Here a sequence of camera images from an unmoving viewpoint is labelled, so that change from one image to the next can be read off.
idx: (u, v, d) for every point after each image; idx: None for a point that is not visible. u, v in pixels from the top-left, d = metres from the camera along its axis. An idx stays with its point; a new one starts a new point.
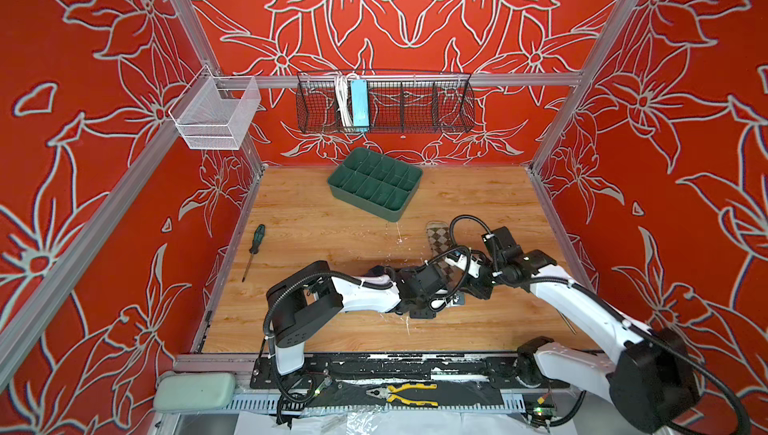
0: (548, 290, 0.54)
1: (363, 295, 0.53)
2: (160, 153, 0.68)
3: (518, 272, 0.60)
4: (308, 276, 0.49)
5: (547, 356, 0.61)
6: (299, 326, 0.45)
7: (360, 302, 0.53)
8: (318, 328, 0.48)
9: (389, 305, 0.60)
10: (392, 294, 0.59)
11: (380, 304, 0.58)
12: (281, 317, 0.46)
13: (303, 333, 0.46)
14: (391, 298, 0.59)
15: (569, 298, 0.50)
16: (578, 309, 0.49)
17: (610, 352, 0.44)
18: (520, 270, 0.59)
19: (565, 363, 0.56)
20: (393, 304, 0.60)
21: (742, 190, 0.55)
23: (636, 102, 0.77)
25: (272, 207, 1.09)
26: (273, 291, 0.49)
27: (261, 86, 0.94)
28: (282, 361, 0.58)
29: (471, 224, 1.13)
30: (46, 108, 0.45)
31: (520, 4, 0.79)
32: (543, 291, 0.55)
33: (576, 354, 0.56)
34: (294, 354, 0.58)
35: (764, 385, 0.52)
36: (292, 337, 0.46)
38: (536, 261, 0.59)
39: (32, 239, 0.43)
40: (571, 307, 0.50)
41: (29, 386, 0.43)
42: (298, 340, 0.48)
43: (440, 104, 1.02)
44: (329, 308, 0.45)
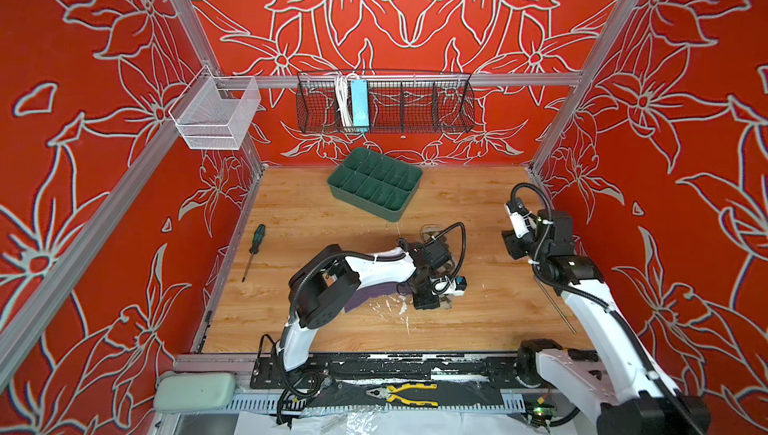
0: (579, 303, 0.50)
1: (378, 269, 0.56)
2: (160, 153, 0.68)
3: (557, 273, 0.55)
4: (325, 258, 0.51)
5: (549, 360, 0.61)
6: (324, 307, 0.48)
7: (376, 276, 0.56)
8: (344, 306, 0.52)
9: (406, 273, 0.62)
10: (406, 262, 0.62)
11: (397, 276, 0.62)
12: (305, 302, 0.49)
13: (330, 313, 0.50)
14: (406, 267, 0.61)
15: (601, 323, 0.46)
16: (605, 338, 0.45)
17: (618, 391, 0.42)
18: (560, 272, 0.54)
19: (564, 376, 0.56)
20: (409, 273, 0.63)
21: (741, 190, 0.55)
23: (636, 102, 0.77)
25: (272, 207, 1.09)
26: (293, 279, 0.52)
27: (261, 86, 0.94)
28: (294, 352, 0.60)
29: (471, 224, 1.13)
30: (46, 108, 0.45)
31: (520, 4, 0.79)
32: (574, 303, 0.51)
33: (581, 370, 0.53)
34: (303, 347, 0.61)
35: (763, 385, 0.52)
36: (320, 319, 0.50)
38: (582, 269, 0.54)
39: (32, 239, 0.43)
40: (597, 333, 0.47)
41: (29, 386, 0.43)
42: (327, 319, 0.51)
43: (440, 104, 1.02)
44: (350, 289, 0.48)
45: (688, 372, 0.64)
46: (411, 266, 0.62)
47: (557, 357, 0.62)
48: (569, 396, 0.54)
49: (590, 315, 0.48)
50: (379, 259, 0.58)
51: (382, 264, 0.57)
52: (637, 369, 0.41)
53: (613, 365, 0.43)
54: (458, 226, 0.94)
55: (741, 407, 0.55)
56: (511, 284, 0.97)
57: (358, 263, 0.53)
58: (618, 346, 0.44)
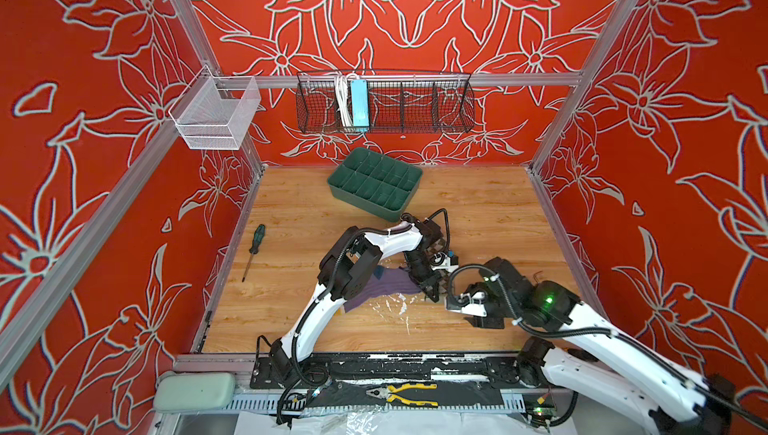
0: (585, 339, 0.48)
1: (393, 241, 0.64)
2: (160, 153, 0.68)
3: (544, 317, 0.51)
4: (350, 238, 0.59)
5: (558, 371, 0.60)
6: (355, 280, 0.56)
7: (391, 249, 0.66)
8: (370, 275, 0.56)
9: (418, 244, 0.75)
10: (415, 232, 0.71)
11: (410, 247, 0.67)
12: (339, 279, 0.58)
13: (359, 283, 0.59)
14: (416, 237, 0.72)
15: (613, 350, 0.46)
16: (628, 365, 0.45)
17: (671, 408, 0.42)
18: (544, 313, 0.52)
19: (587, 386, 0.56)
20: (419, 244, 0.76)
21: (742, 190, 0.55)
23: (636, 102, 0.77)
25: (272, 207, 1.09)
26: (324, 261, 0.61)
27: (261, 86, 0.94)
28: (305, 345, 0.64)
29: (471, 224, 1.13)
30: (46, 108, 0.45)
31: (520, 4, 0.79)
32: (580, 338, 0.49)
33: (592, 370, 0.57)
34: (312, 340, 0.65)
35: (763, 385, 0.52)
36: (351, 290, 0.58)
38: (558, 301, 0.52)
39: (32, 239, 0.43)
40: (618, 361, 0.46)
41: (29, 386, 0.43)
42: (355, 290, 0.59)
43: (440, 104, 1.02)
44: (375, 260, 0.58)
45: None
46: (421, 236, 0.73)
47: (563, 366, 0.61)
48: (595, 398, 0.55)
49: (601, 347, 0.47)
50: (392, 232, 0.66)
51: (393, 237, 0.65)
52: (673, 383, 0.42)
53: (650, 388, 0.44)
54: (441, 212, 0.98)
55: None
56: None
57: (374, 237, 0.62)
58: (645, 369, 0.44)
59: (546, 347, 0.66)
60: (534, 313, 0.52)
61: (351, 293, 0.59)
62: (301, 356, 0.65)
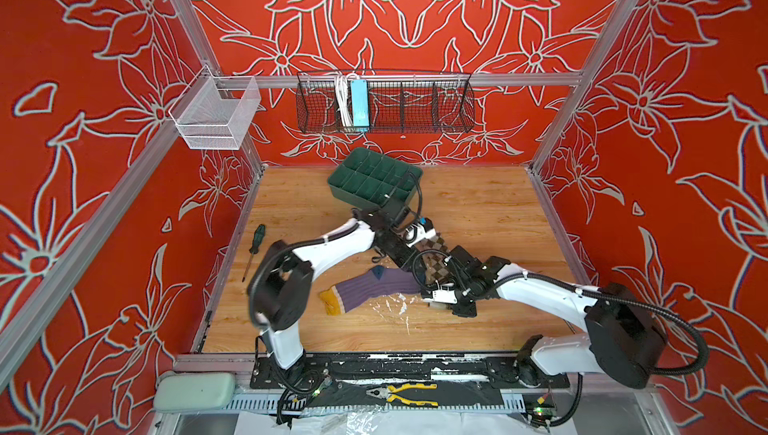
0: (511, 282, 0.57)
1: (333, 249, 0.53)
2: (160, 153, 0.68)
3: (483, 283, 0.62)
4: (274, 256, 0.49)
5: (543, 355, 0.61)
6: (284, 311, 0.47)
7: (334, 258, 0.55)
8: (307, 297, 0.50)
9: (364, 244, 0.61)
10: (361, 233, 0.60)
11: (356, 248, 0.60)
12: (263, 308, 0.49)
13: (295, 310, 0.49)
14: (364, 237, 0.60)
15: (531, 288, 0.54)
16: (543, 296, 0.52)
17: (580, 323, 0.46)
18: (484, 281, 0.62)
19: (559, 354, 0.56)
20: (368, 243, 0.62)
21: (742, 190, 0.55)
23: (636, 102, 0.77)
25: (273, 207, 1.09)
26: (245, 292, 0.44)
27: (261, 86, 0.94)
28: (284, 353, 0.60)
29: (472, 224, 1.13)
30: (46, 108, 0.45)
31: (520, 4, 0.79)
32: (510, 289, 0.57)
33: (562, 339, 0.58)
34: (294, 344, 0.61)
35: (764, 385, 0.52)
36: (286, 320, 0.48)
38: (493, 266, 0.63)
39: (32, 239, 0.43)
40: (538, 298, 0.53)
41: (29, 386, 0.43)
42: (292, 317, 0.49)
43: (440, 104, 1.02)
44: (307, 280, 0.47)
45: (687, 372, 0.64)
46: (369, 234, 0.61)
47: (544, 345, 0.63)
48: (576, 368, 0.54)
49: (525, 289, 0.55)
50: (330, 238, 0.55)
51: (335, 243, 0.55)
52: (571, 297, 0.48)
53: (563, 309, 0.49)
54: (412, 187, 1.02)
55: (741, 407, 0.55)
56: None
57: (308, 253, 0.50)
58: (552, 292, 0.51)
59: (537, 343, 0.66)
60: (477, 281, 0.63)
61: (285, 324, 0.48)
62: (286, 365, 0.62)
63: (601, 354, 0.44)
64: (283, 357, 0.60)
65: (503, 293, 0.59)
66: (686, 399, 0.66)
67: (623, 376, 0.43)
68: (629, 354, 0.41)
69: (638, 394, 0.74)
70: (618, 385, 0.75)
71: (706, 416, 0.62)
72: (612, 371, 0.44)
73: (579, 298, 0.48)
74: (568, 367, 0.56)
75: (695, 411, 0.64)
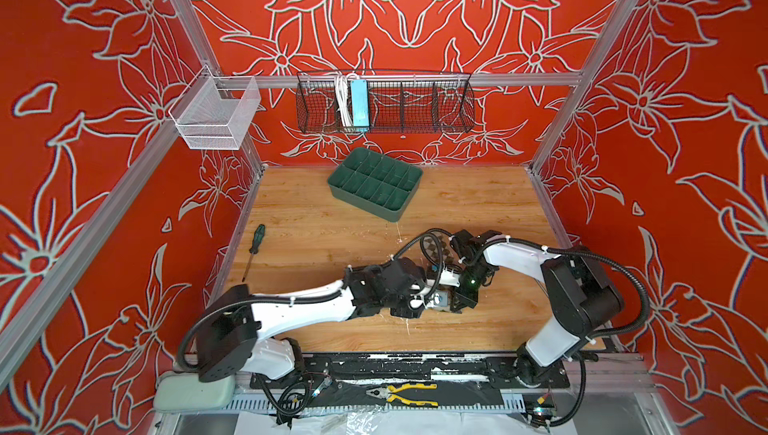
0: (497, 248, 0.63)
1: (301, 312, 0.48)
2: (160, 153, 0.68)
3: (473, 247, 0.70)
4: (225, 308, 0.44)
5: (536, 344, 0.62)
6: (214, 363, 0.40)
7: (301, 319, 0.48)
8: (245, 357, 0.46)
9: (342, 314, 0.53)
10: (337, 304, 0.52)
11: (331, 314, 0.52)
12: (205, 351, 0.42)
13: (228, 366, 0.43)
14: (341, 307, 0.52)
15: (509, 248, 0.60)
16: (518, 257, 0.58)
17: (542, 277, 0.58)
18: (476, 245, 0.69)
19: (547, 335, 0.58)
20: (347, 314, 0.54)
21: (742, 189, 0.55)
23: (636, 102, 0.77)
25: (273, 207, 1.09)
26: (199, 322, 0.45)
27: (261, 86, 0.94)
28: (270, 368, 0.58)
29: (472, 224, 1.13)
30: (46, 108, 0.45)
31: (520, 4, 0.79)
32: (494, 251, 0.64)
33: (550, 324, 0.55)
34: (277, 361, 0.58)
35: (763, 385, 0.52)
36: (217, 372, 0.42)
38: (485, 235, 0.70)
39: (32, 239, 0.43)
40: (515, 256, 0.58)
41: (29, 386, 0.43)
42: (228, 370, 0.44)
43: (440, 104, 1.02)
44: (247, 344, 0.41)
45: (688, 372, 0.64)
46: (348, 307, 0.53)
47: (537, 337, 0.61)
48: (559, 347, 0.56)
49: (502, 251, 0.62)
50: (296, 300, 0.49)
51: (302, 308, 0.48)
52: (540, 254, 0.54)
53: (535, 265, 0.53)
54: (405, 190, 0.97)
55: (741, 408, 0.55)
56: (511, 284, 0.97)
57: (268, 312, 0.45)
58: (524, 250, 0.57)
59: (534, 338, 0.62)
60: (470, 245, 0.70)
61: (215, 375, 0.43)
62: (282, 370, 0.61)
63: (556, 304, 0.49)
64: (272, 370, 0.59)
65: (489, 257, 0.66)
66: (686, 399, 0.66)
67: (568, 325, 0.48)
68: (575, 301, 0.46)
69: (638, 394, 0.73)
70: (619, 385, 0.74)
71: (706, 416, 0.62)
72: (561, 318, 0.49)
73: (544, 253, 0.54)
74: (553, 352, 0.58)
75: (695, 411, 0.64)
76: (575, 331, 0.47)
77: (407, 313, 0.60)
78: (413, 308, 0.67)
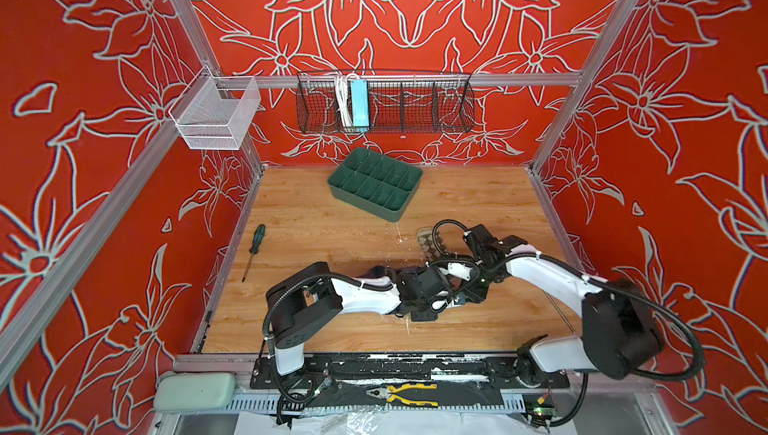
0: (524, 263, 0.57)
1: (362, 297, 0.52)
2: (160, 153, 0.68)
3: (495, 255, 0.64)
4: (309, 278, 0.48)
5: (542, 349, 0.61)
6: (299, 327, 0.45)
7: (359, 303, 0.53)
8: (318, 329, 0.48)
9: (389, 306, 0.60)
10: (392, 295, 0.59)
11: (380, 306, 0.59)
12: (278, 319, 0.46)
13: (302, 334, 0.46)
14: (392, 299, 0.59)
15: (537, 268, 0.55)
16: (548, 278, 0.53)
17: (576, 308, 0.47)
18: (497, 253, 0.63)
19: (556, 349, 0.57)
20: (393, 306, 0.60)
21: (742, 190, 0.55)
23: (636, 102, 0.77)
25: (272, 207, 1.09)
26: (272, 292, 0.49)
27: (261, 86, 0.94)
28: (282, 361, 0.58)
29: (472, 224, 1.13)
30: (46, 108, 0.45)
31: (520, 4, 0.79)
32: (519, 264, 0.59)
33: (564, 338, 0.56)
34: (293, 355, 0.58)
35: (763, 385, 0.52)
36: (291, 339, 0.46)
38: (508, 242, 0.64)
39: (32, 239, 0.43)
40: (543, 276, 0.54)
41: (29, 386, 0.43)
42: (297, 340, 0.47)
43: (441, 104, 1.02)
44: (328, 312, 0.45)
45: (687, 372, 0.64)
46: (395, 300, 0.59)
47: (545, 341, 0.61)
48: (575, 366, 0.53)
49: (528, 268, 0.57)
50: (365, 287, 0.54)
51: (366, 293, 0.54)
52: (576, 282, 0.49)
53: (565, 293, 0.49)
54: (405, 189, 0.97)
55: (741, 408, 0.55)
56: (511, 284, 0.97)
57: (343, 288, 0.50)
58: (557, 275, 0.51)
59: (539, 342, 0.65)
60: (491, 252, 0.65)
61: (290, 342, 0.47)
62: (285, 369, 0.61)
63: (593, 342, 0.45)
64: (282, 365, 0.60)
65: (512, 268, 0.61)
66: (686, 399, 0.66)
67: (606, 366, 0.44)
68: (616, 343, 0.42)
69: (638, 394, 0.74)
70: (619, 385, 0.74)
71: (706, 416, 0.62)
72: (598, 357, 0.45)
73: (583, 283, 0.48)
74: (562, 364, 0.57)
75: (695, 411, 0.64)
76: (613, 374, 0.43)
77: (428, 316, 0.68)
78: (435, 308, 0.76)
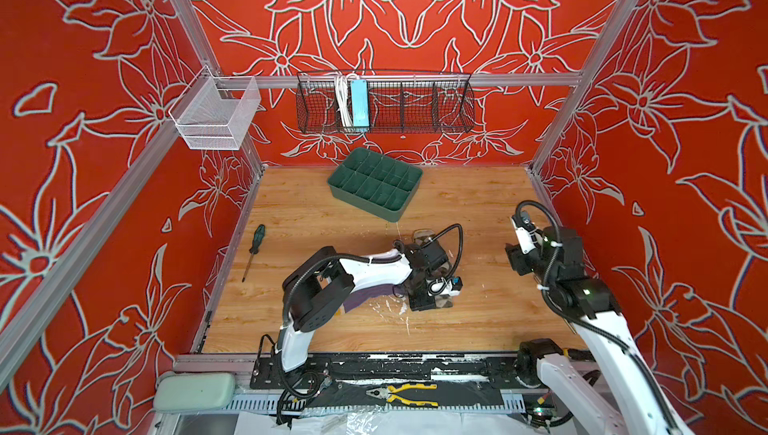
0: (595, 339, 0.47)
1: (371, 272, 0.54)
2: (160, 153, 0.68)
3: (570, 301, 0.50)
4: (319, 261, 0.50)
5: (552, 370, 0.61)
6: (318, 310, 0.47)
7: (371, 278, 0.55)
8: (337, 308, 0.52)
9: (401, 276, 0.62)
10: (402, 265, 0.61)
11: (392, 277, 0.60)
12: (298, 305, 0.49)
13: (323, 316, 0.49)
14: (402, 268, 0.61)
15: (618, 364, 0.44)
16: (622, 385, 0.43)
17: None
18: (573, 299, 0.50)
19: (568, 391, 0.55)
20: (405, 275, 0.62)
21: (742, 190, 0.55)
23: (636, 102, 0.77)
25: (272, 207, 1.09)
26: (287, 282, 0.52)
27: (261, 86, 0.94)
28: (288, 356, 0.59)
29: (471, 224, 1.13)
30: (46, 108, 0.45)
31: (520, 4, 0.79)
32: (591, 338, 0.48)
33: (584, 384, 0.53)
34: (301, 347, 0.60)
35: (763, 385, 0.52)
36: (313, 322, 0.49)
38: (596, 298, 0.49)
39: (32, 240, 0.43)
40: (614, 375, 0.44)
41: (29, 386, 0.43)
42: (319, 322, 0.50)
43: (440, 104, 1.02)
44: (345, 292, 0.48)
45: (687, 372, 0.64)
46: (406, 269, 0.61)
47: (559, 368, 0.61)
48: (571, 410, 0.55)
49: (605, 354, 0.45)
50: (373, 261, 0.57)
51: (377, 266, 0.56)
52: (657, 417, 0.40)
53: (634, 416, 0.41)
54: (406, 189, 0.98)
55: (741, 408, 0.55)
56: (511, 284, 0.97)
57: (351, 266, 0.52)
58: (635, 394, 0.41)
59: (555, 351, 0.65)
60: (565, 293, 0.51)
61: (311, 325, 0.49)
62: (291, 365, 0.62)
63: None
64: (286, 361, 0.60)
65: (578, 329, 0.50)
66: (686, 399, 0.66)
67: None
68: None
69: None
70: None
71: (706, 416, 0.62)
72: None
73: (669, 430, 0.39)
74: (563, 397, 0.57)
75: (695, 411, 0.64)
76: None
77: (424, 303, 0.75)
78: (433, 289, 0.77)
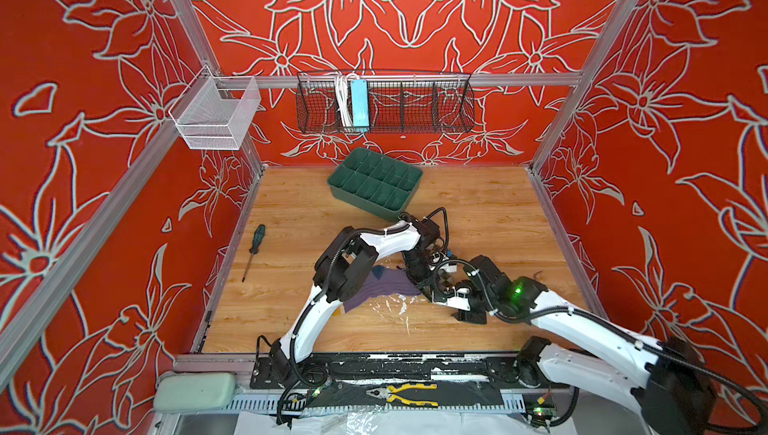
0: (549, 319, 0.53)
1: (390, 241, 0.63)
2: (160, 153, 0.68)
3: (515, 307, 0.57)
4: (344, 239, 0.58)
5: (554, 366, 0.60)
6: (351, 281, 0.55)
7: (390, 248, 0.65)
8: (367, 275, 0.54)
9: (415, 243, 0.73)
10: (413, 231, 0.70)
11: (408, 245, 0.71)
12: (334, 280, 0.57)
13: (355, 284, 0.58)
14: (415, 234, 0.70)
15: (575, 326, 0.50)
16: (588, 338, 0.48)
17: (631, 375, 0.44)
18: (517, 305, 0.57)
19: (577, 374, 0.56)
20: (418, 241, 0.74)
21: (742, 190, 0.55)
23: (636, 102, 0.77)
25: (272, 207, 1.09)
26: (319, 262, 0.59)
27: (261, 86, 0.94)
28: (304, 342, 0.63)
29: (472, 223, 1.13)
30: (46, 108, 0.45)
31: (520, 4, 0.79)
32: (548, 321, 0.53)
33: (581, 358, 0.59)
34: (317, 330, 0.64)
35: (763, 385, 0.52)
36: (348, 291, 0.57)
38: (528, 292, 0.58)
39: (32, 239, 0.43)
40: (581, 336, 0.49)
41: (29, 386, 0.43)
42: (353, 290, 0.59)
43: (440, 104, 1.02)
44: (371, 261, 0.56)
45: None
46: (419, 234, 0.71)
47: (556, 359, 0.61)
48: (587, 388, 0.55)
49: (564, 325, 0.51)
50: (389, 231, 0.65)
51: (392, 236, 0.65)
52: (625, 346, 0.45)
53: (612, 357, 0.46)
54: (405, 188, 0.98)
55: (741, 407, 0.55)
56: None
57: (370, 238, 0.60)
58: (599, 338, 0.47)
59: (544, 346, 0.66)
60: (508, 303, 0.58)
61: (347, 295, 0.58)
62: (300, 357, 0.64)
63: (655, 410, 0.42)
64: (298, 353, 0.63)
65: (537, 322, 0.55)
66: None
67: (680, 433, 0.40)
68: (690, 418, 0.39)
69: None
70: None
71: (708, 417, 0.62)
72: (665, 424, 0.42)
73: (635, 349, 0.44)
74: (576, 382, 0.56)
75: None
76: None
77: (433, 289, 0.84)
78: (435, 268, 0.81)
